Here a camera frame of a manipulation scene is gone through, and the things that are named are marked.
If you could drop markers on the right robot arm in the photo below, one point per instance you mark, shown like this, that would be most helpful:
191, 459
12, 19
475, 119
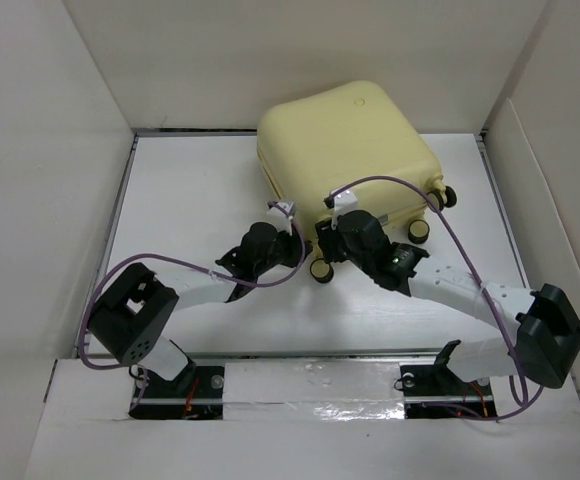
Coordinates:
538, 330

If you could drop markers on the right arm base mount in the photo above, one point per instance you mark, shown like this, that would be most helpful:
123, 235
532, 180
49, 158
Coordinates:
432, 393

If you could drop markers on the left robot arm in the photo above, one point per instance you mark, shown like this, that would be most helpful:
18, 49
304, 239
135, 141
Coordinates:
129, 317

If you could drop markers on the metal rail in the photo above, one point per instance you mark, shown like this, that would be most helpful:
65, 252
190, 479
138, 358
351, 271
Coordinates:
279, 355

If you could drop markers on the yellow hard-shell suitcase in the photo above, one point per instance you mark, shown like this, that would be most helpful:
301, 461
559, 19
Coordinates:
354, 135

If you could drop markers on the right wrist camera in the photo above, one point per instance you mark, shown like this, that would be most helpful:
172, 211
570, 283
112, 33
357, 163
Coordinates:
340, 202

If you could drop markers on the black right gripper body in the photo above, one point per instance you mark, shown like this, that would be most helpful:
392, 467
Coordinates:
333, 242

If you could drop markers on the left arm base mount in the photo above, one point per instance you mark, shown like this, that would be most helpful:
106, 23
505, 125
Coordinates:
199, 398

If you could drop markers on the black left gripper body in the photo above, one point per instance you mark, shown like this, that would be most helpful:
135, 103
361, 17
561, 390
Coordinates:
283, 249

